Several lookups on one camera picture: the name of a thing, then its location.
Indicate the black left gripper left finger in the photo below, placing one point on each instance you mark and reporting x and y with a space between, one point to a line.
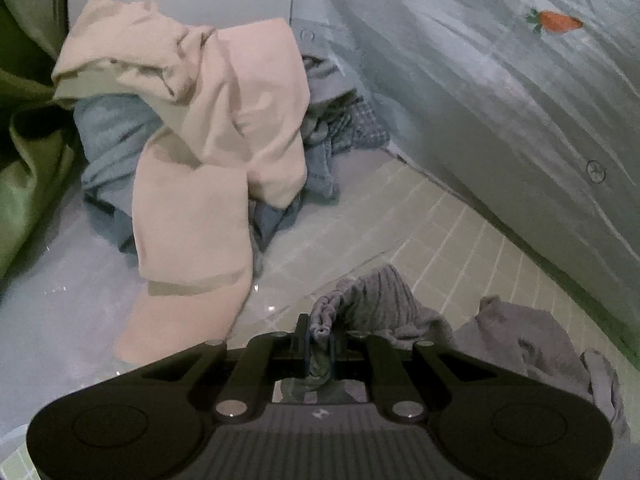
237 384

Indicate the blue-grey garment pile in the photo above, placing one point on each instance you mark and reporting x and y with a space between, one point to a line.
114 128

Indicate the light green carrot duvet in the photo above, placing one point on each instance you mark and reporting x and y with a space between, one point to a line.
529 106

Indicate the beige cloth garment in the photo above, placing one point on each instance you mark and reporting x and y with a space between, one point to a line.
231 102

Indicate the green grid cutting mat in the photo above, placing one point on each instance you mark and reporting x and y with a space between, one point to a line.
71 292

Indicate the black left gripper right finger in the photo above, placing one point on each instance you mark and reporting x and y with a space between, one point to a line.
414 384

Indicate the grey sweatpants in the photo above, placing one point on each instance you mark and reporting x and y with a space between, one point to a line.
521 339

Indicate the green curtain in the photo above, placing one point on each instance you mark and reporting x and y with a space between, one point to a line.
38 140

